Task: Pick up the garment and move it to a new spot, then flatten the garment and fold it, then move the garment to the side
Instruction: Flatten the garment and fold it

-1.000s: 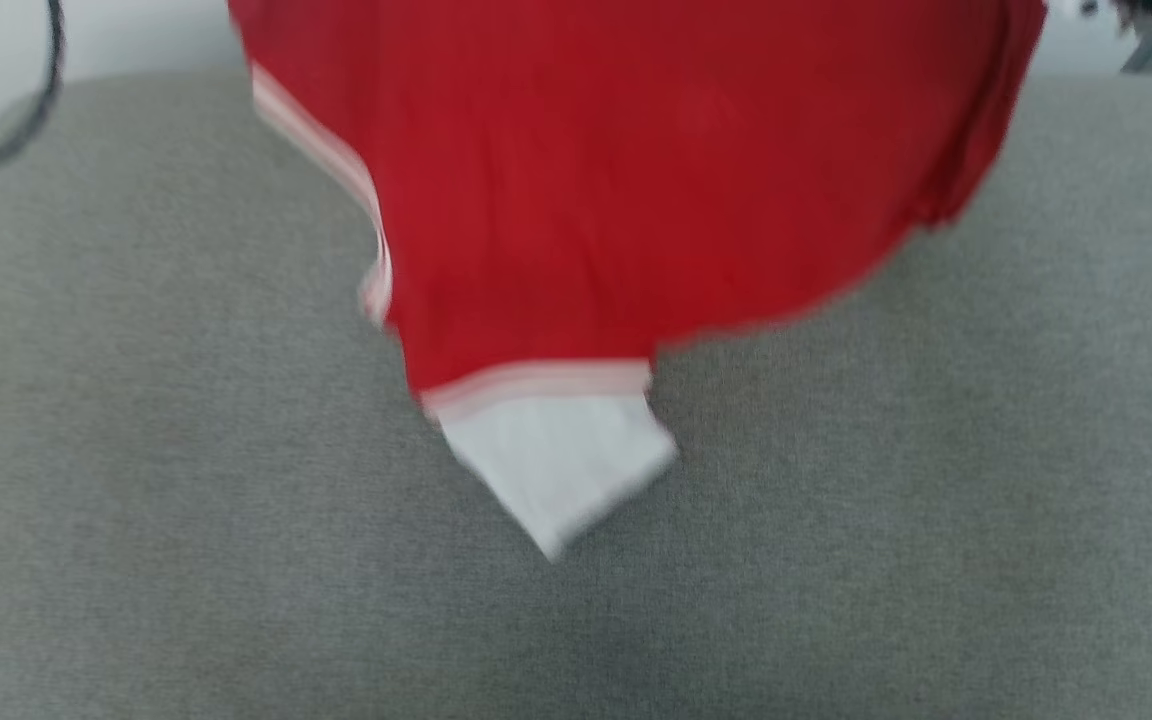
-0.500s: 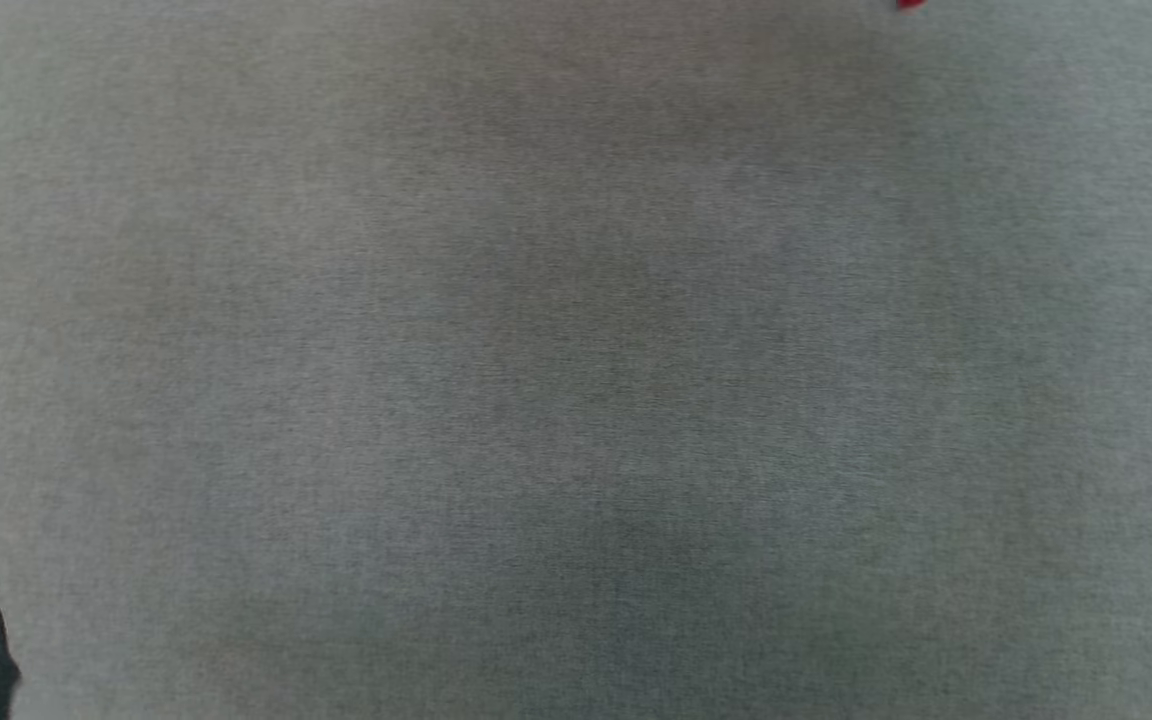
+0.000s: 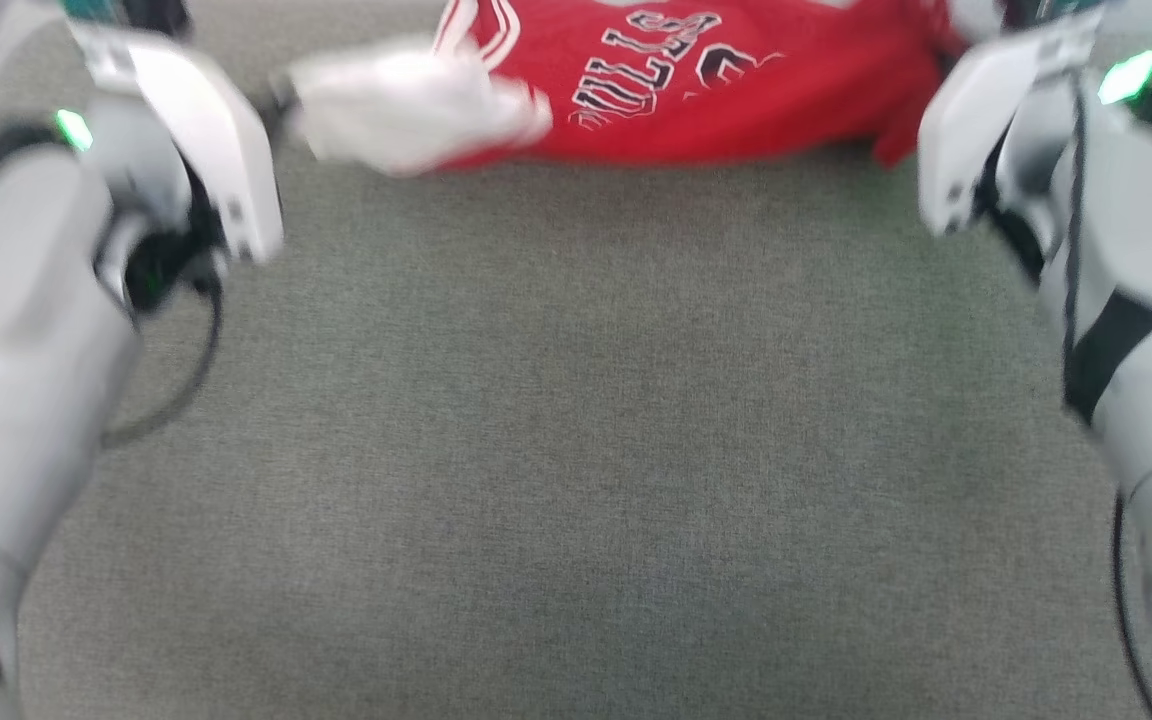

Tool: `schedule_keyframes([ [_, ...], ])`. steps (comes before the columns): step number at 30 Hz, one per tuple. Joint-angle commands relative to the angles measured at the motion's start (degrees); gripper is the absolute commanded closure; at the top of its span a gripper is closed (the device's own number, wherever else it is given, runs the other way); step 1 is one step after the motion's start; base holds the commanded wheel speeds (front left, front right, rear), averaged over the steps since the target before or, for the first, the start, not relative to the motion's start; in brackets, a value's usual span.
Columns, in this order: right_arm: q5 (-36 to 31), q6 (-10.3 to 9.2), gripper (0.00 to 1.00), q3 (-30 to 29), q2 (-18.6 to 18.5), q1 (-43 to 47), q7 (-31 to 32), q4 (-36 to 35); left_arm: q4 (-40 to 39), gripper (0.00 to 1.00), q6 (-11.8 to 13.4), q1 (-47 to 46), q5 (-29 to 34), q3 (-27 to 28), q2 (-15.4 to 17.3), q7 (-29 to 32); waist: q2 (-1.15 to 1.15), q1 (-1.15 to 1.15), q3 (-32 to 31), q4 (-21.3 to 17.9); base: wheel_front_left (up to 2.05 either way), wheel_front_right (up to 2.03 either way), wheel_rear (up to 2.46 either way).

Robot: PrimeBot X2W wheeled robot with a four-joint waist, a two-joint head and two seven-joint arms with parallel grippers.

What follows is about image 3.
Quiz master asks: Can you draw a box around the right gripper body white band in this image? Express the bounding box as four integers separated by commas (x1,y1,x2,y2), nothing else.
917,14,1103,237

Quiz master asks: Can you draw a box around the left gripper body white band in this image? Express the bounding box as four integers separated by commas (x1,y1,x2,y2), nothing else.
66,20,286,264

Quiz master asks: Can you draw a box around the red basketball jersey white trim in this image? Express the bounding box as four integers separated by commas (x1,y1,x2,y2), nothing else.
284,0,967,179

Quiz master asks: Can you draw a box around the grey fabric sofa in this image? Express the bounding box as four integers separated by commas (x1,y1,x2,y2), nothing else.
0,0,1152,720

